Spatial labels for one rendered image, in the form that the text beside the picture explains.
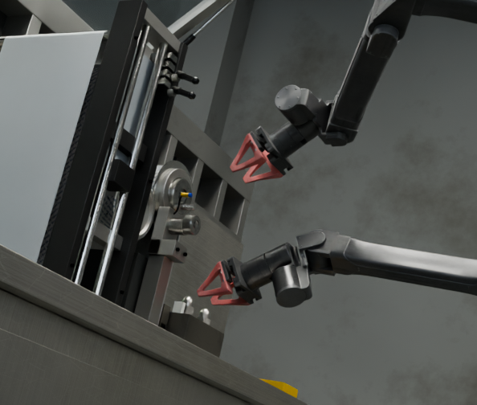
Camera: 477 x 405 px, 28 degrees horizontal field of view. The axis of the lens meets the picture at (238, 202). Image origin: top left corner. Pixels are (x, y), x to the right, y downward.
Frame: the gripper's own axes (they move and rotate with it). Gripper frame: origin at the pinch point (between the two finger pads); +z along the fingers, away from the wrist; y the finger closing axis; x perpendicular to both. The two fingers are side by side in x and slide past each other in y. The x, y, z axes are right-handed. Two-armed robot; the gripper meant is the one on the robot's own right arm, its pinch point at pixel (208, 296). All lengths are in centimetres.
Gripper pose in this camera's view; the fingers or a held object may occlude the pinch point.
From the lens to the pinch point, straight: 190.1
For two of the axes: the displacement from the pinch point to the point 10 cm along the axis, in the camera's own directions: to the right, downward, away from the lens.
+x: -2.6, -8.2, 5.1
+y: 4.4, 3.7, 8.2
